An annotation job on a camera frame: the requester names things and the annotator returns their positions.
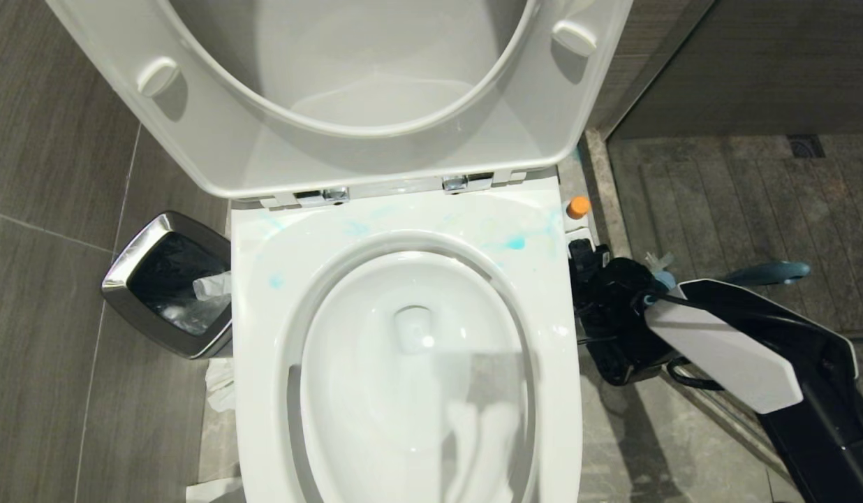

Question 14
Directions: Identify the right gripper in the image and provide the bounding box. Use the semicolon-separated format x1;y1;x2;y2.
568;239;612;293

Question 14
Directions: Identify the orange capped cleaner bottle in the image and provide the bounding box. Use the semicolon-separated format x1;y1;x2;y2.
565;195;593;242

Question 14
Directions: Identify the white toilet bowl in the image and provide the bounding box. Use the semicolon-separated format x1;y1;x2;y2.
230;175;584;503

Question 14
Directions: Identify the white toilet lid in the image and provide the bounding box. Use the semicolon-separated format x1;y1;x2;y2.
168;0;529;128

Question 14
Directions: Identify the white toilet seat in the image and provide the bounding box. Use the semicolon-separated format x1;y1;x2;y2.
46;0;635;201

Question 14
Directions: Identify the dark floor drain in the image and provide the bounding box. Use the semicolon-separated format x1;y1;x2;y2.
786;134;827;159

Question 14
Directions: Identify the crumpled white tissue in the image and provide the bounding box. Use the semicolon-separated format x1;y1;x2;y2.
193;271;233;302

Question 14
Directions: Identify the white paper on floor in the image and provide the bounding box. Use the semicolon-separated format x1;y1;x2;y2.
205;358;237;413
186;477;245;503

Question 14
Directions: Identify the black bin bag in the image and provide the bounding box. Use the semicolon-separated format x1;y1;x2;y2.
128;232;233;337

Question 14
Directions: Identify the chrome trash bin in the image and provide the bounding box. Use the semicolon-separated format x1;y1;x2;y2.
101;212;234;360

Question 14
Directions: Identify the black cable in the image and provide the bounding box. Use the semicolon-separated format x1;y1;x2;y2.
665;356;725;392

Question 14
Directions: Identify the blue handled toilet brush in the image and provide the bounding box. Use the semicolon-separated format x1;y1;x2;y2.
644;251;812;293

